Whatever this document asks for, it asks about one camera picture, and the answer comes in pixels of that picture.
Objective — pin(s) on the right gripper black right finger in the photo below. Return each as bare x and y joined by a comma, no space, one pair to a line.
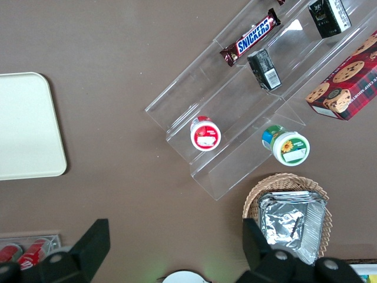
256,244

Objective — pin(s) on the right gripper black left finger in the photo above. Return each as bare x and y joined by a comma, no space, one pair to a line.
91,244

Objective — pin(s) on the tan wicker basket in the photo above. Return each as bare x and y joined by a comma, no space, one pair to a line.
253,194

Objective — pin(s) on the cream plastic serving tray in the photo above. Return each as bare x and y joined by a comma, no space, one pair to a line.
26,126

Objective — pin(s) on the clear acrylic bottle rack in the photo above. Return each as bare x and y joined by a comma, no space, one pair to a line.
56,238

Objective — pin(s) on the silver foil container stack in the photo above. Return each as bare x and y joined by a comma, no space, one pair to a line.
288,221

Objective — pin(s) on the red cola bottle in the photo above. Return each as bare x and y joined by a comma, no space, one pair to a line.
10,253
32,255

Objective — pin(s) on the green lid white cup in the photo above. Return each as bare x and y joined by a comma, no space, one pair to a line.
290,148

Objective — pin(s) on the white rectangular snack bin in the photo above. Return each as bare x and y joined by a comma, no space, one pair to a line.
365,269

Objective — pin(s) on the red lid white cup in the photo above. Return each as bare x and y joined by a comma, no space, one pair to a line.
206,135

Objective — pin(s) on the clear acrylic step display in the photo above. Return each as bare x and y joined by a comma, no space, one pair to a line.
206,94

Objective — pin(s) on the small black carton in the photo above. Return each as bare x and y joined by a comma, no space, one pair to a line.
328,17
263,69

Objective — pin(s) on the red tartan cookie box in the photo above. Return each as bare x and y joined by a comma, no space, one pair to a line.
350,85

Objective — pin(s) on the Snickers chocolate bar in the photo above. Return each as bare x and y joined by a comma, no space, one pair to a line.
253,36

